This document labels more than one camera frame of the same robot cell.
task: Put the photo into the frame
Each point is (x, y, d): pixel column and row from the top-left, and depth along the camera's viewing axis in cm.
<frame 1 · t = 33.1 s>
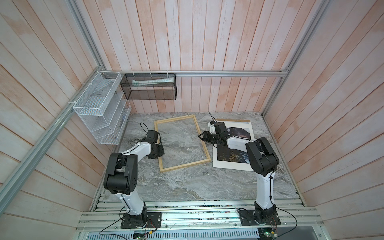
left hand: (161, 155, 96), fingers open
right hand: (200, 136, 101), fingers open
brown backing board: (232, 120, 121), on the table

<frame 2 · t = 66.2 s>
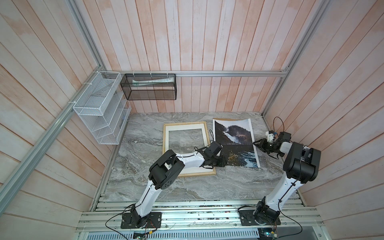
left hand: (225, 166, 91), fingers open
right hand: (255, 142, 101), fingers open
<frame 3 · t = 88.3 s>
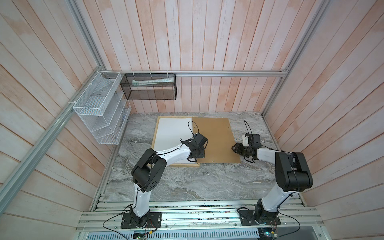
left hand: (200, 155, 93), fingers open
right hand: (234, 147, 100), fingers open
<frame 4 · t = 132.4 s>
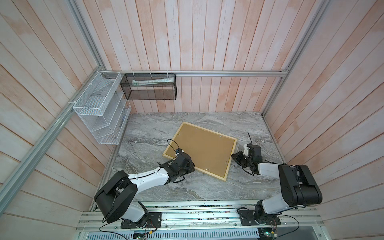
left hand: (192, 168, 87), fingers open
right hand: (231, 154, 96), fingers closed
brown backing board: (210, 152, 102), on the table

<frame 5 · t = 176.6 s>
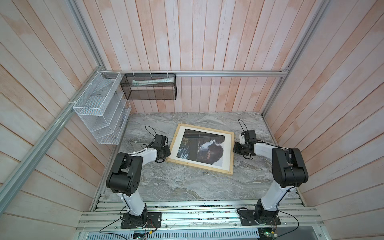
left hand: (167, 154, 98), fingers closed
right hand: (233, 148, 101), fingers closed
